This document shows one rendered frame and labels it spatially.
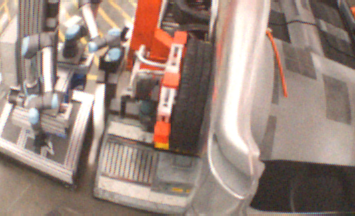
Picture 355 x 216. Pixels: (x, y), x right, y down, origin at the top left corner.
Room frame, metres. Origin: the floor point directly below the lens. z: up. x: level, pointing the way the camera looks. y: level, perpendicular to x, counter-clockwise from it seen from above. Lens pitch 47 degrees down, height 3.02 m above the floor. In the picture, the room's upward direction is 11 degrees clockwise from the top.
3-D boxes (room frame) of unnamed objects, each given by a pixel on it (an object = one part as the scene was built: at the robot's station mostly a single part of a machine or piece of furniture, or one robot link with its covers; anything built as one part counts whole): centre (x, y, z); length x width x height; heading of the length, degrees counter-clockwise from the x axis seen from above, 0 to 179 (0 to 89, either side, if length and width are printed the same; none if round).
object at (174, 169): (2.11, -0.11, 0.32); 0.40 x 0.30 x 0.28; 1
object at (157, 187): (2.11, -0.11, 0.13); 0.50 x 0.36 x 0.10; 1
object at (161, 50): (2.62, -0.02, 0.69); 0.52 x 0.17 x 0.35; 91
